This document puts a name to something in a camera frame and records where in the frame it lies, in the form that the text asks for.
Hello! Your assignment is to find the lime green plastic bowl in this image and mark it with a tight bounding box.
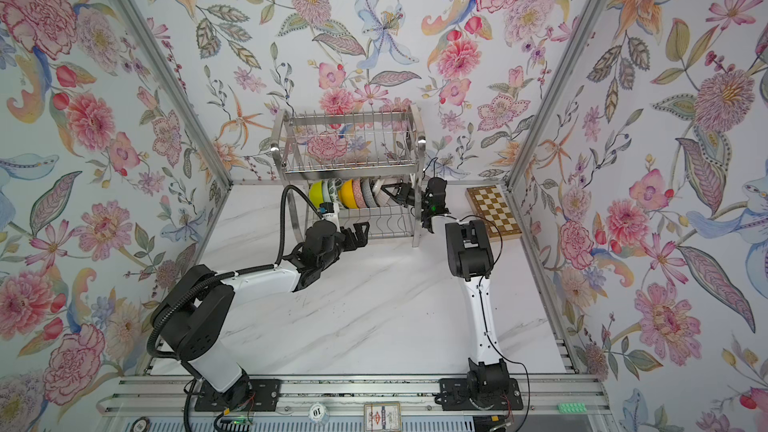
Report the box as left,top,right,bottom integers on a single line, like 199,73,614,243
308,181,325,208

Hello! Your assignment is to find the green leaf pattern bowl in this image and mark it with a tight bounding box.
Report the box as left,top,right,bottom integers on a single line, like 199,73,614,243
328,178,343,210

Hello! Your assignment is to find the stainless steel dish rack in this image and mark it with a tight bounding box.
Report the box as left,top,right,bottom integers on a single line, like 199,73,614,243
266,105,427,246

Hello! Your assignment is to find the pale teal ceramic bowl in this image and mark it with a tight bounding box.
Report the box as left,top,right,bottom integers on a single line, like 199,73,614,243
321,180,332,203

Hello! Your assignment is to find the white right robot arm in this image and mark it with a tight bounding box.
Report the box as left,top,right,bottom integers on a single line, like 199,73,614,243
381,177,510,410

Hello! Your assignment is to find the yellow plastic bowl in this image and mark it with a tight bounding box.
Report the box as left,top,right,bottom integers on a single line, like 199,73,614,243
339,180,358,209

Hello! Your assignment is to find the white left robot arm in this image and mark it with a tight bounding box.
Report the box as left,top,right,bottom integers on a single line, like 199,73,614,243
146,185,370,394

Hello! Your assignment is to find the wooden chessboard box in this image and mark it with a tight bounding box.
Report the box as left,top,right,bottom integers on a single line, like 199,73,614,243
465,185,522,239

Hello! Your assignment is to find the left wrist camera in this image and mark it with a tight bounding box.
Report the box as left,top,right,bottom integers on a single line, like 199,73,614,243
317,202,338,221

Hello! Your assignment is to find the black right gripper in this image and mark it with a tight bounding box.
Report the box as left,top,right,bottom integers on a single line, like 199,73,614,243
384,185,433,214

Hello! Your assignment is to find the pink ribbed glass bowl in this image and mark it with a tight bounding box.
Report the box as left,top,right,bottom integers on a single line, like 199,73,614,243
372,178,389,208

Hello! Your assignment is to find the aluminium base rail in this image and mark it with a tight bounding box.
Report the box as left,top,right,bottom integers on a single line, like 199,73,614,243
96,374,618,431

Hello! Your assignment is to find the black white patterned bowl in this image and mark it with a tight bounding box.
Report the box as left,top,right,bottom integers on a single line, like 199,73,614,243
352,179,367,209

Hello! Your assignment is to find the dark blue floral bowl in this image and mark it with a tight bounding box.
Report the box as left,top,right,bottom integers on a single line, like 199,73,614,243
360,178,377,208

